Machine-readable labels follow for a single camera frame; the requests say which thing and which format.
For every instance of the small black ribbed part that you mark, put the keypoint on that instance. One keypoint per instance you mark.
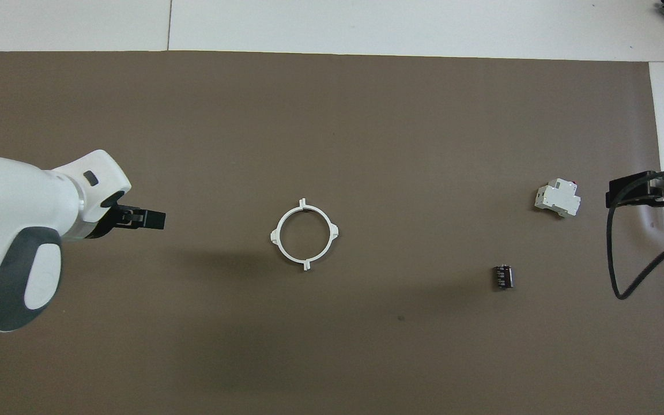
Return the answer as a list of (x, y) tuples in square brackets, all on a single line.
[(504, 277)]

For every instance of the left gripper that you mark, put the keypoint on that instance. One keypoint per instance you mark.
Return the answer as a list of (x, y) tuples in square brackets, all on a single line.
[(108, 225)]

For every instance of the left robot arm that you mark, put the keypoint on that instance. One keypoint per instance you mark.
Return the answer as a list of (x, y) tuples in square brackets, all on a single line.
[(9, 196)]

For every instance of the white circuit breaker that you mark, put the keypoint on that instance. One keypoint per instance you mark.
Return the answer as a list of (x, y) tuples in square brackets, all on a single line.
[(557, 199)]

